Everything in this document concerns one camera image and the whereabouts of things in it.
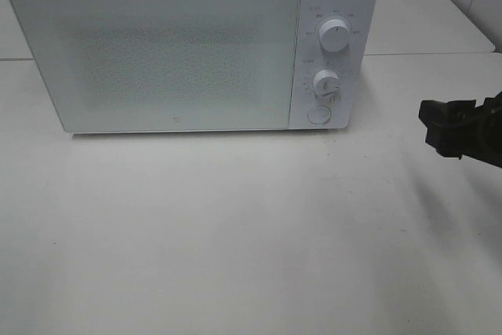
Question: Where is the white microwave door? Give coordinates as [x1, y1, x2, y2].
[10, 0, 299, 133]

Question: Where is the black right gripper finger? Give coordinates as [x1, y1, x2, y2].
[418, 100, 477, 158]

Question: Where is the round white door button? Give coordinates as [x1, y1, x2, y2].
[307, 106, 332, 125]

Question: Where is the white timer knob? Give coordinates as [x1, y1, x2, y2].
[311, 69, 341, 99]

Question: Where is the upper white power knob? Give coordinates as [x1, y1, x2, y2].
[318, 16, 351, 53]

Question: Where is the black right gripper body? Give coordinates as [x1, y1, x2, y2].
[453, 93, 501, 168]

